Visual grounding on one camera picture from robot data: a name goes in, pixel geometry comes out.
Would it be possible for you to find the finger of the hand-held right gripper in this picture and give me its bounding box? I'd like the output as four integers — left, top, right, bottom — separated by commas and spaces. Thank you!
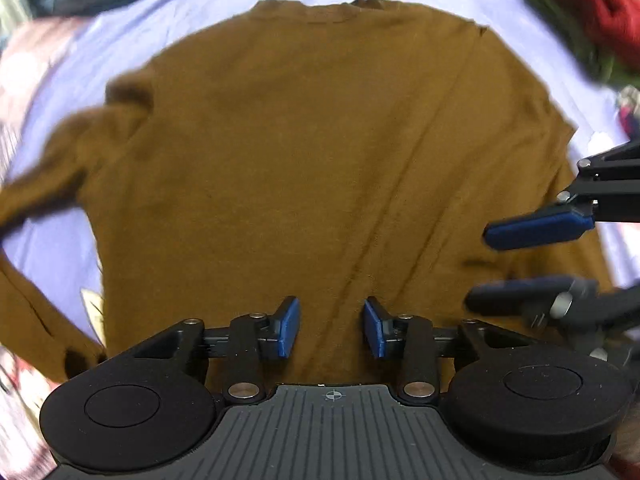
464, 274, 640, 358
482, 141, 640, 252

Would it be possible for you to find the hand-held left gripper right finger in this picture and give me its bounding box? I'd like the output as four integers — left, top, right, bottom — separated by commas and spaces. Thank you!
362, 296, 543, 403

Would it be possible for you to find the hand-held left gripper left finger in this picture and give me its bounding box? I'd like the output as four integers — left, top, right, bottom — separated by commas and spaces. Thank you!
120, 296, 302, 403

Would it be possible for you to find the brown knit sweater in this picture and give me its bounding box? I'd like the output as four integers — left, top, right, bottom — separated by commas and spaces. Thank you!
0, 0, 621, 396

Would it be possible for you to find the white polka dot cloth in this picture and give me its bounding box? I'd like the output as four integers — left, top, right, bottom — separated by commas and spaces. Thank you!
616, 85, 640, 138

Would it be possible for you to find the green knit sweater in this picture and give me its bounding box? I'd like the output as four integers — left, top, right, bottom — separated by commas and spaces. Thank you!
520, 0, 640, 86

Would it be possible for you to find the red knit sweater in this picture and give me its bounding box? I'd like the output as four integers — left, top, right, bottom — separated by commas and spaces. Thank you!
530, 0, 640, 68

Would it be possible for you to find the purple floral bed sheet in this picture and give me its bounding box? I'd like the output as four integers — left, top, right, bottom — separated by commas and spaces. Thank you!
0, 0, 640, 361

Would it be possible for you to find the pink dotted pillow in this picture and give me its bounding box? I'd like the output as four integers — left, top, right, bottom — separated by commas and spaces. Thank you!
0, 15, 96, 171

